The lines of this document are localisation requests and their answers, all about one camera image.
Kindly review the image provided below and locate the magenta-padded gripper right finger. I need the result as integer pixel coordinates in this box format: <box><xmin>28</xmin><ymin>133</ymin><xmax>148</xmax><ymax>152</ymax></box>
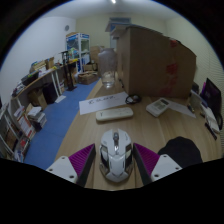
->
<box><xmin>133</xmin><ymin>142</ymin><xmax>183</xmax><ymax>186</ymax></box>

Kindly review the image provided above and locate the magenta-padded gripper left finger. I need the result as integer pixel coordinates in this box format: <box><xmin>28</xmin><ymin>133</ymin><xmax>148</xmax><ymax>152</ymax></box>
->
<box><xmin>45</xmin><ymin>143</ymin><xmax>97</xmax><ymax>188</ymax></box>

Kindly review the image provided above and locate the white and silver computer mouse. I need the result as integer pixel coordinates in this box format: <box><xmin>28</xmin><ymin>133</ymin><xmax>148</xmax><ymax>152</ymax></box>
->
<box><xmin>98</xmin><ymin>128</ymin><xmax>135</xmax><ymax>183</ymax></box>

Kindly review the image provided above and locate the black scalloped mouse pad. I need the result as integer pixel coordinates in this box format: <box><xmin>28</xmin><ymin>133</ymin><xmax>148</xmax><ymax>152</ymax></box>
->
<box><xmin>157</xmin><ymin>136</ymin><xmax>204</xmax><ymax>169</ymax></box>

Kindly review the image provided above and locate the stack of books on floor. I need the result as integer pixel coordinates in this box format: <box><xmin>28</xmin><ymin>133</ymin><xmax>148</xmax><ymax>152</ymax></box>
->
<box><xmin>26</xmin><ymin>105</ymin><xmax>48</xmax><ymax>131</ymax></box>

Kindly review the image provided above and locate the bookshelf unit with books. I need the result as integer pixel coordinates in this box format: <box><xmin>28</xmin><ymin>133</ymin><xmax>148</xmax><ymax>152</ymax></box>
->
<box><xmin>0</xmin><ymin>96</ymin><xmax>38</xmax><ymax>164</ymax></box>

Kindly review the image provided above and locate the white remote control with display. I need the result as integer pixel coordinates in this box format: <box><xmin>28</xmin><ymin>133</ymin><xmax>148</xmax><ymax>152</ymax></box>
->
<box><xmin>145</xmin><ymin>97</ymin><xmax>172</xmax><ymax>118</ymax></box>

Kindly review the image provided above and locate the black marker pen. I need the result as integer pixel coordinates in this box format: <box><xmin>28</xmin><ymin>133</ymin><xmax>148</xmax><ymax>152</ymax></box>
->
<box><xmin>204</xmin><ymin>121</ymin><xmax>218</xmax><ymax>141</ymax></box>

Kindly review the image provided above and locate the plain white paper sheet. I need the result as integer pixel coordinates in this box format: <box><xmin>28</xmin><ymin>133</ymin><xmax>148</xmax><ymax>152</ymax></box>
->
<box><xmin>163</xmin><ymin>98</ymin><xmax>198</xmax><ymax>119</ymax></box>

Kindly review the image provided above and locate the white open notebook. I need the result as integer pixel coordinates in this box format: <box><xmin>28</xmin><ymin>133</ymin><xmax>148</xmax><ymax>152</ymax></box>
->
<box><xmin>199</xmin><ymin>103</ymin><xmax>221</xmax><ymax>134</ymax></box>

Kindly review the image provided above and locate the brown cardboard box under desk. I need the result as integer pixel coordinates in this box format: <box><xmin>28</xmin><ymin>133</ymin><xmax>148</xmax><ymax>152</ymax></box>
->
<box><xmin>27</xmin><ymin>87</ymin><xmax>48</xmax><ymax>110</ymax></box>

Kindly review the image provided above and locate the white paper sheet with writing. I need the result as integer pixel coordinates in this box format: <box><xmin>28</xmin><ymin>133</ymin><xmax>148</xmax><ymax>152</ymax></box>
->
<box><xmin>78</xmin><ymin>91</ymin><xmax>129</xmax><ymax>116</ymax></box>

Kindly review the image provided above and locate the black bin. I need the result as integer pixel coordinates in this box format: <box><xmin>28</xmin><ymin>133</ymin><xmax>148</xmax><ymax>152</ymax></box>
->
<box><xmin>42</xmin><ymin>82</ymin><xmax>59</xmax><ymax>105</ymax></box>

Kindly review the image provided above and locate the black monitor with purple screen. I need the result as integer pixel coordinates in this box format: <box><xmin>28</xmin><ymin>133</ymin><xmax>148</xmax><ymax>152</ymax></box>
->
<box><xmin>203</xmin><ymin>77</ymin><xmax>223</xmax><ymax>116</ymax></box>

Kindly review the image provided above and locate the wooden side desk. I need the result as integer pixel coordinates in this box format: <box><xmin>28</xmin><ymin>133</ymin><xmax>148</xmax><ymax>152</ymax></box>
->
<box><xmin>11</xmin><ymin>58</ymin><xmax>81</xmax><ymax>108</ymax></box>

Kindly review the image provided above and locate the black floor stand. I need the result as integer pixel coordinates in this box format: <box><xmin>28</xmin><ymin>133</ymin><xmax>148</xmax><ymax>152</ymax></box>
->
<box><xmin>59</xmin><ymin>49</ymin><xmax>78</xmax><ymax>92</ymax></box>

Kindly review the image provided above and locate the open cardboard box on floor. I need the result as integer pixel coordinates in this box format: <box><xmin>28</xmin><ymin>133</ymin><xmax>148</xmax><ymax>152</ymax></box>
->
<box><xmin>77</xmin><ymin>70</ymin><xmax>100</xmax><ymax>86</ymax></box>

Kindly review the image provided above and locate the large brown cardboard box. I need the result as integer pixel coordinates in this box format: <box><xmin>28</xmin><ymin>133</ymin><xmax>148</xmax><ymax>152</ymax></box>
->
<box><xmin>116</xmin><ymin>25</ymin><xmax>198</xmax><ymax>99</ymax></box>

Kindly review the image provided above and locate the clear glass vase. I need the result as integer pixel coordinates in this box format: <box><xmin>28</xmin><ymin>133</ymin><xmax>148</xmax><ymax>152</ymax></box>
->
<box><xmin>97</xmin><ymin>47</ymin><xmax>118</xmax><ymax>89</ymax></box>

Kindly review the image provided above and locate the blue and white display cabinet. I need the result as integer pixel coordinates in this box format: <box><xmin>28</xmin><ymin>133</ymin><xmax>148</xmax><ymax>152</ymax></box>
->
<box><xmin>65</xmin><ymin>32</ymin><xmax>92</xmax><ymax>73</ymax></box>

